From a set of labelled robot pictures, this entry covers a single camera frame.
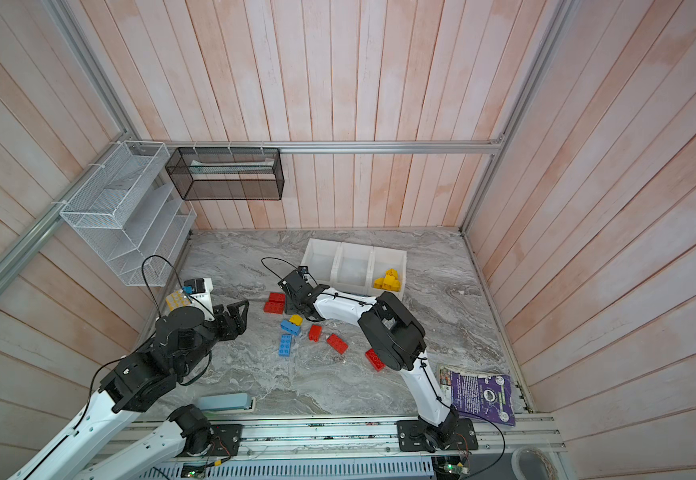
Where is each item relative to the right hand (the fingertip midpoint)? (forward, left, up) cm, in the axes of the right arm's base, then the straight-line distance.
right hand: (295, 302), depth 97 cm
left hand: (-16, +8, +23) cm, 29 cm away
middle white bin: (+16, -18, -1) cm, 24 cm away
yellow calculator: (0, +40, 0) cm, 40 cm away
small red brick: (-11, -8, 0) cm, 13 cm away
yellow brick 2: (+13, -33, 0) cm, 35 cm away
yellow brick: (+7, -32, +2) cm, 33 cm away
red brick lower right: (-19, -26, 0) cm, 32 cm away
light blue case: (-32, +13, +3) cm, 35 cm away
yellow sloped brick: (-6, -1, 0) cm, 6 cm away
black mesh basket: (+41, +27, +22) cm, 54 cm away
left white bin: (+18, -7, +1) cm, 20 cm away
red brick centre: (-14, -15, 0) cm, 20 cm away
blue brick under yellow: (-9, 0, 0) cm, 9 cm away
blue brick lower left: (-15, +1, 0) cm, 15 cm away
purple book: (-28, -55, 0) cm, 62 cm away
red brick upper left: (+2, +7, 0) cm, 7 cm away
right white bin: (+17, -29, +3) cm, 34 cm away
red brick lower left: (-2, +6, +1) cm, 6 cm away
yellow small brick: (+8, -28, 0) cm, 29 cm away
